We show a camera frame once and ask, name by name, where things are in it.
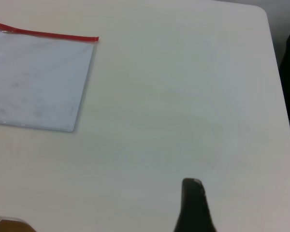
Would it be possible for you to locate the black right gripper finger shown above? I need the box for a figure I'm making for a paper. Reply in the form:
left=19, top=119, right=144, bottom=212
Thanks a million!
left=174, top=178, right=217, bottom=232

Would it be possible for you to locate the clear zip bag red zipper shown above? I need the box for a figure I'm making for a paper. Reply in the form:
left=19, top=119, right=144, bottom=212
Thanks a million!
left=0, top=20, right=100, bottom=133

